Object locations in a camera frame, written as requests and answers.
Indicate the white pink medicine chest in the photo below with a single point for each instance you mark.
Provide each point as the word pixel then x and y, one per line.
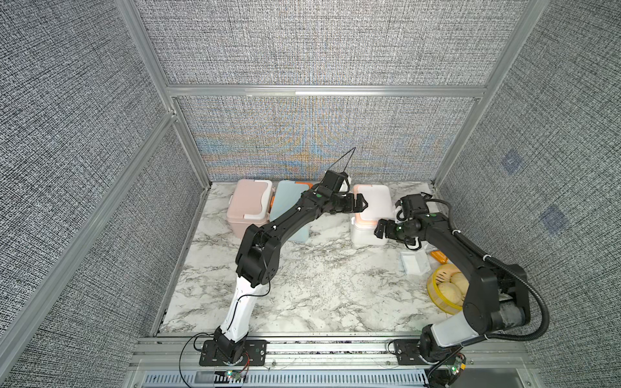
pixel 380 206

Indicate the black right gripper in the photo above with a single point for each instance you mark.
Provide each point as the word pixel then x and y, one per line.
pixel 389 225

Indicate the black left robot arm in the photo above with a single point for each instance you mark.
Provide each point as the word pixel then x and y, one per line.
pixel 258 257

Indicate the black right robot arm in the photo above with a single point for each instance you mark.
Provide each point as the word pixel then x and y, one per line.
pixel 500 303

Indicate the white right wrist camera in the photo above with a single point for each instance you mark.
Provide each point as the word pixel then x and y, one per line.
pixel 411 206

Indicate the blue orange medicine box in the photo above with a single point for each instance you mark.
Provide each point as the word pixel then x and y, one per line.
pixel 287 194

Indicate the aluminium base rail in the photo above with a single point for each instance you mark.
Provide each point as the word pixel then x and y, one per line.
pixel 325 360

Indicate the clear plastic gauze box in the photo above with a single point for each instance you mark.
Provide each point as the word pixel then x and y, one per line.
pixel 415 263

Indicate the orange plastic toy piece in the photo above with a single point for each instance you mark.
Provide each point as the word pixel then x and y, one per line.
pixel 439 256

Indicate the pink white medicine box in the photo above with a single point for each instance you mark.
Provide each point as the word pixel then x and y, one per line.
pixel 249 205

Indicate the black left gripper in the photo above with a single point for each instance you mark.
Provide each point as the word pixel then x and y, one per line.
pixel 350 208

